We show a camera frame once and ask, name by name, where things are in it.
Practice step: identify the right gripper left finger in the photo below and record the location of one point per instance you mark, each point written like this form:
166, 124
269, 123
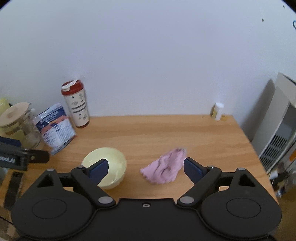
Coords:
86, 182

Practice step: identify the blue white snack pouch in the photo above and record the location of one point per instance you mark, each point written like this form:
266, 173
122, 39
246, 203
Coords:
55, 128

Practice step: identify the pink and grey cloth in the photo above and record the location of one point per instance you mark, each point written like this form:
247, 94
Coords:
165, 169

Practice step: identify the small white capped bottle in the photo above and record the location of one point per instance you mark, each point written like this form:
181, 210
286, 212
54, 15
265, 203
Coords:
216, 111

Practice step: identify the red lidded paper tumbler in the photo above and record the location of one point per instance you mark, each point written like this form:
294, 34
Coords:
75, 97

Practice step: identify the white air appliance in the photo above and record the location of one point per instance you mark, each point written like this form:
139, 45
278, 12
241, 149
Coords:
276, 133

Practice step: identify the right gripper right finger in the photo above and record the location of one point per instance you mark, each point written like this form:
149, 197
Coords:
204, 179

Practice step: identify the glass teapot with wooden lid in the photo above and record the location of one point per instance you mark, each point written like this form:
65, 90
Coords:
17, 123

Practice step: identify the yellow green kettle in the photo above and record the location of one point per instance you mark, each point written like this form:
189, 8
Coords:
4, 105

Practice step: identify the pale green ceramic bowl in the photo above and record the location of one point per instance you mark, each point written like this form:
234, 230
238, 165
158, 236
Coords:
116, 165

